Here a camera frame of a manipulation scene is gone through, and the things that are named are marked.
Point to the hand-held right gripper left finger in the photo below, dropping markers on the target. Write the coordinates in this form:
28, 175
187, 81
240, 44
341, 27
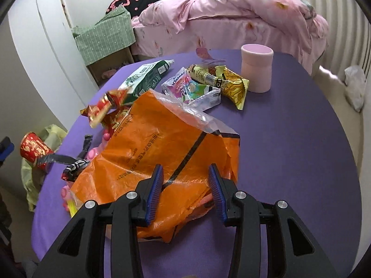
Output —
153, 194

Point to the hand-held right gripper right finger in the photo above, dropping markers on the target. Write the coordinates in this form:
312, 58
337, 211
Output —
216, 194

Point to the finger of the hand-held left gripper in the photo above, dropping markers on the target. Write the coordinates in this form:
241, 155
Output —
8, 150

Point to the red paper cup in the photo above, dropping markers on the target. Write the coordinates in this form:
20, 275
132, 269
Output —
33, 149

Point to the orange plastic bag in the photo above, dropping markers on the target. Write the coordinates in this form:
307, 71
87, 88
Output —
162, 150

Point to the yellow-green trash bag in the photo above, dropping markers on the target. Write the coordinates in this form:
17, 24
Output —
55, 134

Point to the long black silver wrapper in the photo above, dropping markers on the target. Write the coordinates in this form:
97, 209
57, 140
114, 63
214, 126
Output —
58, 158

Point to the black wrapper white letters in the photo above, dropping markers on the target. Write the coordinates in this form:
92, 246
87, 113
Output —
74, 168

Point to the red gold snack wrapper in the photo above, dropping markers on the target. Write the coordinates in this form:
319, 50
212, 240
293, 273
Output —
101, 108

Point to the yellow snack packet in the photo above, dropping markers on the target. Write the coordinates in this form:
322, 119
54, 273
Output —
232, 88

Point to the green white snack packet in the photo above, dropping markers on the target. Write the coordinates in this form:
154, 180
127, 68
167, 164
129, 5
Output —
145, 78

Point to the small dark wrapper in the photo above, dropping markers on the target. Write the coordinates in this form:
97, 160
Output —
87, 144

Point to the red snack packet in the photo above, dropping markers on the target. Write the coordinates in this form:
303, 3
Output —
114, 120

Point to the white wardrobe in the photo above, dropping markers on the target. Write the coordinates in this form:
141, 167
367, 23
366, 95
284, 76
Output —
34, 49

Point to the colourful cartoon snack packet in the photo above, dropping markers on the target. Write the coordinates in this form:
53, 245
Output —
188, 89

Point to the pink cup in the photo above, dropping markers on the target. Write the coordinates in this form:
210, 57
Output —
256, 69

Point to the wooden bedside shelf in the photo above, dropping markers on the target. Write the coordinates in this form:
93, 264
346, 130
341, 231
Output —
110, 63

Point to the green checked cloth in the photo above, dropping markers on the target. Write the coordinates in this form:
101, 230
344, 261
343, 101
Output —
104, 34

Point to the bed with pink sheet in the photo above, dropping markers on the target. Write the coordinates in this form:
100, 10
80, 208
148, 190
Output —
179, 39

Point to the white plastic bag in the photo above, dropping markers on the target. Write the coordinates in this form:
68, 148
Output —
355, 87

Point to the pink floral duvet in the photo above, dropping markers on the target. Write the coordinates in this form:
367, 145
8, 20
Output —
232, 8

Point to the black pink printed pillow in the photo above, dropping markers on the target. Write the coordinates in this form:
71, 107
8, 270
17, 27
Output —
136, 0

